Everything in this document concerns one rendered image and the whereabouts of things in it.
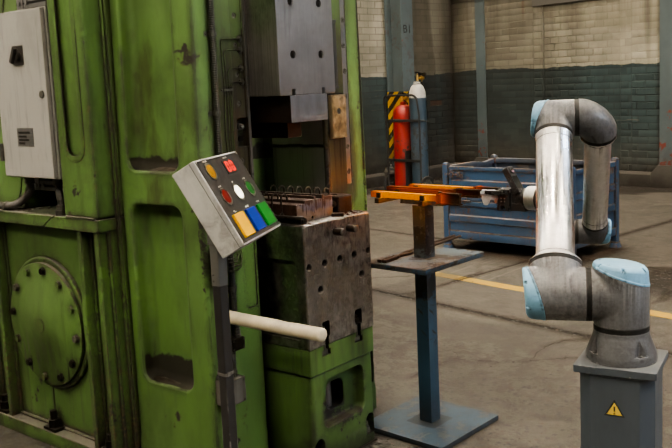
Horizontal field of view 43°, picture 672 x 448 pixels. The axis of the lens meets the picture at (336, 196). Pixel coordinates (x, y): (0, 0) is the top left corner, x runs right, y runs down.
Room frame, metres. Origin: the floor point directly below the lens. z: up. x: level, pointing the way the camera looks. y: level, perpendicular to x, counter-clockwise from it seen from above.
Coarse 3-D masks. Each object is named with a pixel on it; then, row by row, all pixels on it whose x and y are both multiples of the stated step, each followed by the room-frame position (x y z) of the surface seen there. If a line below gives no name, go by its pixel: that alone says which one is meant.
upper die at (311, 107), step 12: (276, 96) 3.04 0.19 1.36; (288, 96) 3.01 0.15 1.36; (300, 96) 3.04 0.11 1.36; (312, 96) 3.09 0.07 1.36; (324, 96) 3.15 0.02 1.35; (252, 108) 3.12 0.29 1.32; (264, 108) 3.08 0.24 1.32; (276, 108) 3.05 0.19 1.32; (288, 108) 3.01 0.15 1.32; (300, 108) 3.04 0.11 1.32; (312, 108) 3.09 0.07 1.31; (324, 108) 3.14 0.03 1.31; (252, 120) 3.12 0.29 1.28; (264, 120) 3.09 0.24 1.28; (276, 120) 3.05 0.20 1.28; (288, 120) 3.01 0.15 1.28; (300, 120) 3.04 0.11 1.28; (312, 120) 3.09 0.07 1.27
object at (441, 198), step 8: (376, 192) 3.36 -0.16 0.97; (384, 192) 3.34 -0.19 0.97; (392, 192) 3.31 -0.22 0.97; (400, 192) 3.30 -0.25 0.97; (408, 192) 3.29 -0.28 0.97; (448, 192) 3.15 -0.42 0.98; (432, 200) 3.17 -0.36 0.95; (440, 200) 3.15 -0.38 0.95; (448, 200) 3.13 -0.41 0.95; (456, 200) 3.11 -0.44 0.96
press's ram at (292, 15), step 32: (256, 0) 3.02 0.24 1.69; (288, 0) 3.02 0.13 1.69; (320, 0) 3.15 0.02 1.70; (256, 32) 3.03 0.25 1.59; (288, 32) 3.01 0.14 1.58; (320, 32) 3.14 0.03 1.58; (256, 64) 3.03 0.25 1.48; (288, 64) 3.00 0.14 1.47; (320, 64) 3.13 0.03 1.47; (256, 96) 3.04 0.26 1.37
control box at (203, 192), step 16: (208, 160) 2.52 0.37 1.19; (224, 160) 2.62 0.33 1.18; (240, 160) 2.74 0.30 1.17; (176, 176) 2.44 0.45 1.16; (192, 176) 2.43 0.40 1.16; (208, 176) 2.46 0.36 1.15; (224, 176) 2.55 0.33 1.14; (240, 176) 2.66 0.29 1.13; (192, 192) 2.43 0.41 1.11; (208, 192) 2.42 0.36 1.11; (256, 192) 2.70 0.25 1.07; (192, 208) 2.43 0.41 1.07; (208, 208) 2.42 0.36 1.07; (224, 208) 2.42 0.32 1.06; (240, 208) 2.52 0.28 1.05; (256, 208) 2.62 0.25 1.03; (208, 224) 2.42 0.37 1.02; (224, 224) 2.41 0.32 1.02; (272, 224) 2.66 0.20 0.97; (224, 240) 2.41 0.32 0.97; (240, 240) 2.40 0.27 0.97; (224, 256) 2.41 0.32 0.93
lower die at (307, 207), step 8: (288, 192) 3.22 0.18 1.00; (288, 200) 3.09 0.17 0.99; (296, 200) 3.06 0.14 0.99; (304, 200) 3.05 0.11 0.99; (312, 200) 3.07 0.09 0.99; (320, 200) 3.11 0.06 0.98; (328, 200) 3.14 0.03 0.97; (280, 208) 3.05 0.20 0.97; (288, 208) 3.03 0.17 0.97; (296, 208) 3.00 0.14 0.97; (304, 208) 3.04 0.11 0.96; (312, 208) 3.07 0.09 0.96; (320, 208) 3.10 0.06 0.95; (328, 208) 3.14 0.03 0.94; (304, 216) 3.04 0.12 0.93; (320, 216) 3.10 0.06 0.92
